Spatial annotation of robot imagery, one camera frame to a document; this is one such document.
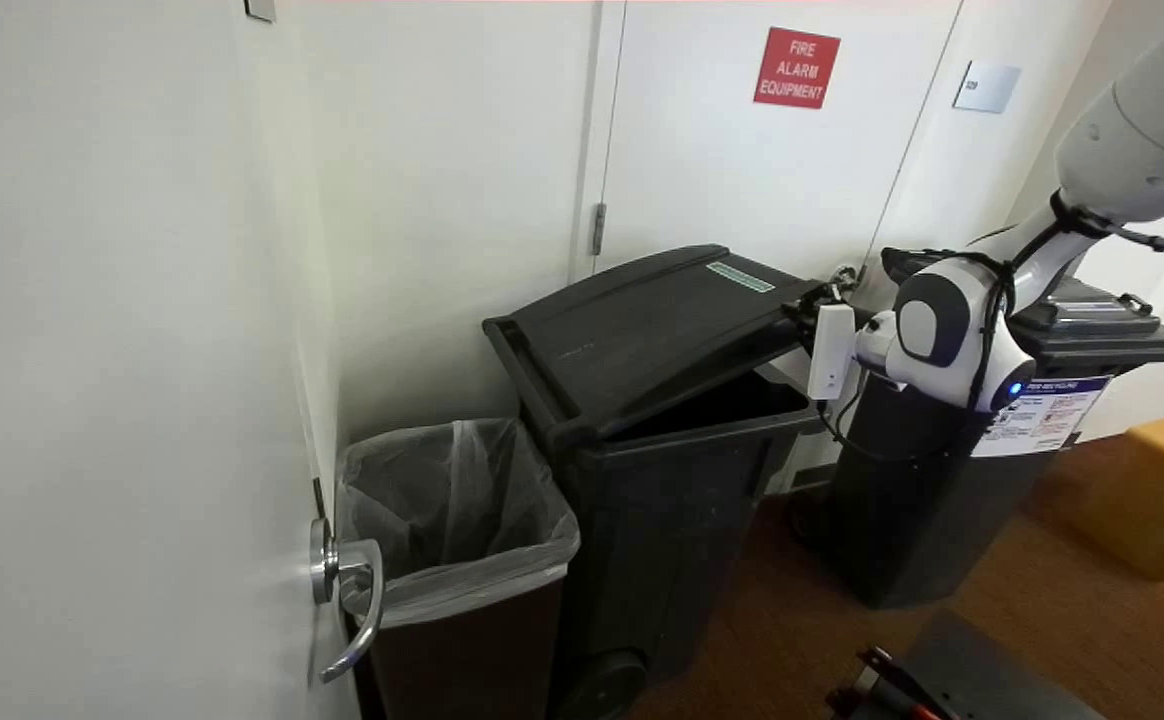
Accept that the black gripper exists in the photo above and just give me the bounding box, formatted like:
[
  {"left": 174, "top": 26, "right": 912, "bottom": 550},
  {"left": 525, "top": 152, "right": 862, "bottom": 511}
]
[{"left": 828, "top": 265, "right": 862, "bottom": 303}]

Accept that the black bin lid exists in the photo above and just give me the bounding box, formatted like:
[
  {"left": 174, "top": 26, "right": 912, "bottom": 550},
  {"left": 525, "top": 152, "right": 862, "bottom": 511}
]
[{"left": 483, "top": 245, "right": 812, "bottom": 452}]

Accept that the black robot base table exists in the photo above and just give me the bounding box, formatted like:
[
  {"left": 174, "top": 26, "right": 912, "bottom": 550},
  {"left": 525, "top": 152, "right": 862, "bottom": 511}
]
[{"left": 844, "top": 615, "right": 1102, "bottom": 720}]

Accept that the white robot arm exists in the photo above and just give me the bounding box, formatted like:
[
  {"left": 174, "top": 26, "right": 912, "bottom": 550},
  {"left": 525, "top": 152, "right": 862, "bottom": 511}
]
[{"left": 812, "top": 42, "right": 1164, "bottom": 418}]

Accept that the black wheeled bin body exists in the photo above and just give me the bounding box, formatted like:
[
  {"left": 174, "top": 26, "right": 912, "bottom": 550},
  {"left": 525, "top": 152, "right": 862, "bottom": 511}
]
[{"left": 548, "top": 373, "right": 812, "bottom": 720}]

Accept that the small bin with clear liner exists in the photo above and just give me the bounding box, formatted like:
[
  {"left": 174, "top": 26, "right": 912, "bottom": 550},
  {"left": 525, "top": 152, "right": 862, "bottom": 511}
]
[{"left": 336, "top": 418, "right": 579, "bottom": 720}]

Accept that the red fire alarm sign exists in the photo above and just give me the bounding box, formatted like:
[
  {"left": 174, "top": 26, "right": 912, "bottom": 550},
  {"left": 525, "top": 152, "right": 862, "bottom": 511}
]
[{"left": 753, "top": 28, "right": 841, "bottom": 110}]

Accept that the silver door hinge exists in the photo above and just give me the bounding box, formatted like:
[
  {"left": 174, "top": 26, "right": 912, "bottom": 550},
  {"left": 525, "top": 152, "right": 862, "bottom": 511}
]
[{"left": 586, "top": 204, "right": 608, "bottom": 256}]

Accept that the wooden box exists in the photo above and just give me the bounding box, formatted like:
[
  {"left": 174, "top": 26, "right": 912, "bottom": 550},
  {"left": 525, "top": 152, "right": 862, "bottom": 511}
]
[{"left": 1074, "top": 422, "right": 1164, "bottom": 580}]

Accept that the left black orange clamp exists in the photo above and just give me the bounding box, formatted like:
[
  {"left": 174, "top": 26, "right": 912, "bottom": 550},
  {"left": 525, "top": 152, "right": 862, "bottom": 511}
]
[{"left": 860, "top": 650, "right": 964, "bottom": 720}]

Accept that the grey wall plate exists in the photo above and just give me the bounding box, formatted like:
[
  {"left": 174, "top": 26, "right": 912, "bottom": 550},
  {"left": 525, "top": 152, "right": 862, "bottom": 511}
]
[{"left": 952, "top": 61, "right": 1020, "bottom": 118}]

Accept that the silver door lever handle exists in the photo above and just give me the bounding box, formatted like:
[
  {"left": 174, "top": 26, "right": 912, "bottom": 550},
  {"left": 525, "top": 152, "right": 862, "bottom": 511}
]
[{"left": 311, "top": 520, "right": 382, "bottom": 685}]

